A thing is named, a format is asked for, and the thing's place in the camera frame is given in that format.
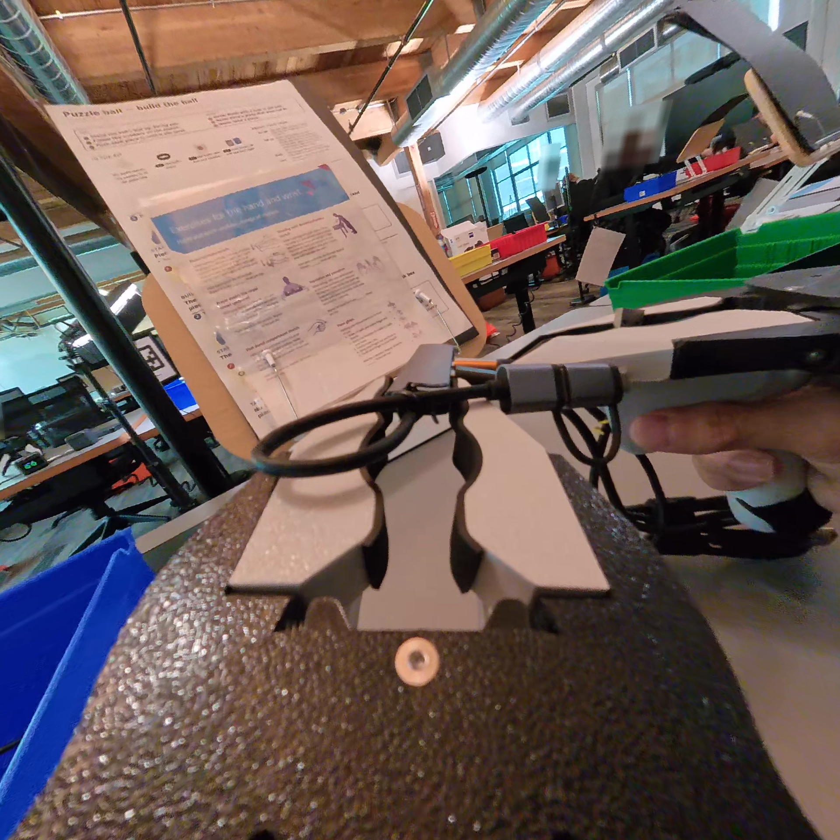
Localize long wooden table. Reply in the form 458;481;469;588
459;235;568;336

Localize person's right hand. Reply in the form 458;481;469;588
626;387;840;519

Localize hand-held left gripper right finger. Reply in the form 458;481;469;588
449;400;613;599

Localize red plastic tray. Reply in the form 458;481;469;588
681;147;742;178

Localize yellow plastic basket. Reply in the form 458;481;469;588
448;245;493;278

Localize spiral metal duct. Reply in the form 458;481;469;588
0;0;89;106

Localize blue plastic tray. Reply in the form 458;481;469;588
623;172;680;203

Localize red plastic basket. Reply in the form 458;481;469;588
489;222;550;260

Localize black white marker tag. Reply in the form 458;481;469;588
134;335;178;385

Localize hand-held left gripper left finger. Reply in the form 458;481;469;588
226;394;421;595

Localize green plastic bin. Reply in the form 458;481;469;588
604;210;840;312

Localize black metal pole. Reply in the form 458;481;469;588
0;150;232;500

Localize large metal duct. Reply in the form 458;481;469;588
392;0;670;148

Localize long grey usb hub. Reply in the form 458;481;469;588
387;343;457;395

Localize blue plastic bin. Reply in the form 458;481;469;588
0;525;155;821

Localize black hub cable grey plug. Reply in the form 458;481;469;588
251;363;623;479

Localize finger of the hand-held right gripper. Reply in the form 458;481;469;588
512;307;818;368
617;341;818;455

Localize grey leaning board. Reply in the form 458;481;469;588
576;226;626;287

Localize white cardboard box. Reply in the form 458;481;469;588
441;221;490;253

